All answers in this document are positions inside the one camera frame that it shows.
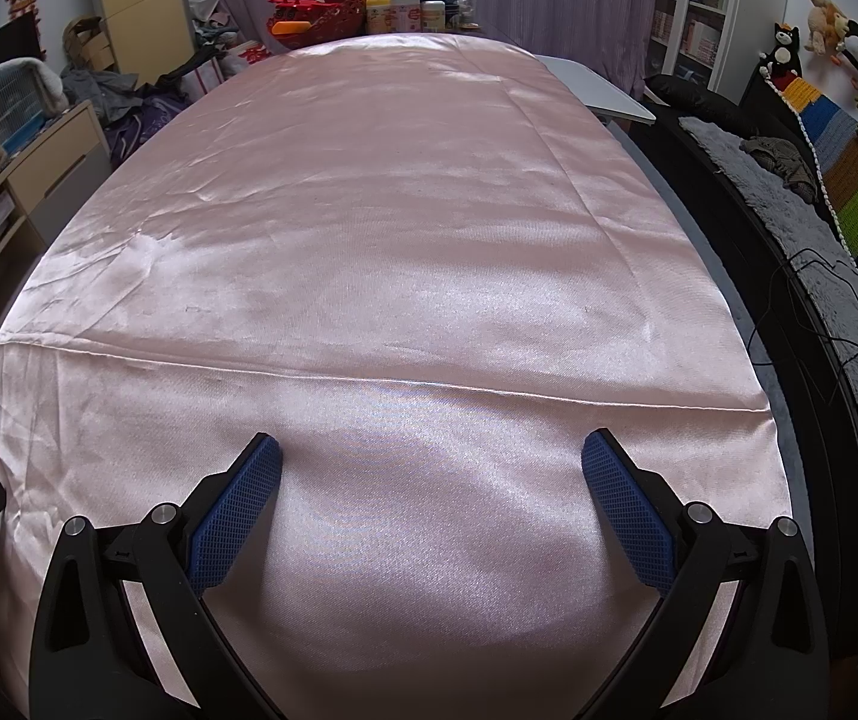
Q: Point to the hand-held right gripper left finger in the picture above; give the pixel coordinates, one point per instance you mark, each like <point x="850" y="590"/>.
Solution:
<point x="238" y="510"/>

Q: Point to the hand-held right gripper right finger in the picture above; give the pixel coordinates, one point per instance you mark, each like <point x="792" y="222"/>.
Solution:
<point x="628" y="510"/>

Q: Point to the black sofa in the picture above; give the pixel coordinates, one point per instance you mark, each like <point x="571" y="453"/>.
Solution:
<point x="774" y="277"/>

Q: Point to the pink satin tablecloth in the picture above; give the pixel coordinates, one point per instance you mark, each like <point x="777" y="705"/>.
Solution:
<point x="399" y="240"/>

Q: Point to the beige television cabinet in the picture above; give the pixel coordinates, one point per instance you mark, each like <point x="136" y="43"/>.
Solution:
<point x="54" y="165"/>

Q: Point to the grey fur blanket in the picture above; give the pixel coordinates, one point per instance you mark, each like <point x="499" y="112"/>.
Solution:
<point x="744" y="172"/>

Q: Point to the blue pet cage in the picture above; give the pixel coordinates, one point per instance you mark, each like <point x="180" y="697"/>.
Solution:
<point x="13" y="105"/>

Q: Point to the olive cloth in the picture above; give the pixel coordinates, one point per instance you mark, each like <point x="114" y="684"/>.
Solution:
<point x="774" y="157"/>

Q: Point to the purple bag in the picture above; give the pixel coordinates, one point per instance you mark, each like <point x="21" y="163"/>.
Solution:
<point x="136" y="127"/>

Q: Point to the grey clothes pile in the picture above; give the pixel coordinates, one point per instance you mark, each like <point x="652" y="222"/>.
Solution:
<point x="106" y="86"/>

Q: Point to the black cushion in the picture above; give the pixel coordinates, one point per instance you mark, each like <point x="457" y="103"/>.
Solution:
<point x="684" y="94"/>

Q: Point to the white folding table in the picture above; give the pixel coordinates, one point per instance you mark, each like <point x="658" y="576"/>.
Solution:
<point x="594" y="86"/>

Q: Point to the cardboard box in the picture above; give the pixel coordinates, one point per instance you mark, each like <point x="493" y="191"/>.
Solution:
<point x="91" y="45"/>

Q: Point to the white red shopping bag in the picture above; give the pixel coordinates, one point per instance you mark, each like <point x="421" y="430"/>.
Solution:
<point x="256" y="52"/>

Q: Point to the black cat plush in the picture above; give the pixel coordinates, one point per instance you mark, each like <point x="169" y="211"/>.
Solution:
<point x="781" y="52"/>

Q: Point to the cream standing air conditioner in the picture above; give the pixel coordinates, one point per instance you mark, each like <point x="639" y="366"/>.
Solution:
<point x="144" y="22"/>

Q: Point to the white glass-door bookcase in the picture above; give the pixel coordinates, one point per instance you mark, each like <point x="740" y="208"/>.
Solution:
<point x="729" y="30"/>

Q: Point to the red basket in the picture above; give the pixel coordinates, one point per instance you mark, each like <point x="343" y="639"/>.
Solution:
<point x="324" y="7"/>

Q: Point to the purple curtain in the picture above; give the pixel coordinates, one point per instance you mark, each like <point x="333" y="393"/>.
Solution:
<point x="549" y="0"/>

